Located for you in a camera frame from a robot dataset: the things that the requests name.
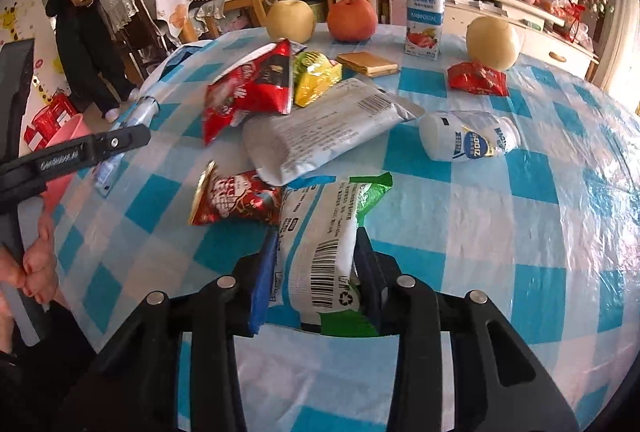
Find white green snack wrapper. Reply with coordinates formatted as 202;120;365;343
267;172;393;338

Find person's left hand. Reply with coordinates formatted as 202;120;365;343
1;210;70;357

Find pink plastic bucket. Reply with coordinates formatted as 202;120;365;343
42;114;90;214

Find red gift boxes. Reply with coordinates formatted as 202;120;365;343
23;91;77;152

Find person in black clothes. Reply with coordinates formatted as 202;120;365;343
46;0;138;123

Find dark wooden chair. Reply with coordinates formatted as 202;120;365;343
100;0;168;82

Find blue white checkered tablecloth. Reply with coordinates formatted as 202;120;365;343
54;26;639;426

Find small red candy wrapper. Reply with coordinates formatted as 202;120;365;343
189;161;282;226

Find large white foil pouch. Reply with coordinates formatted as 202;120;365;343
242;78;425;186

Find red snack bag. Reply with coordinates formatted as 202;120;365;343
202;39;294;145

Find small red packet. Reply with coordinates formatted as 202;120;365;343
447;62;509;97

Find yellow green snack wrapper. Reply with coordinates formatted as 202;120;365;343
293;51;343;107

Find yellow pear left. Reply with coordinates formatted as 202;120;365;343
265;0;316;43

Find tan wafer biscuit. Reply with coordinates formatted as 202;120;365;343
336;52;399;78

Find red apple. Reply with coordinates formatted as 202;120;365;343
326;0;378;43

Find pink storage box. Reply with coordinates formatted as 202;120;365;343
388;0;407;26

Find standing white yogurt bottle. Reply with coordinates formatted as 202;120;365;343
405;0;445;59

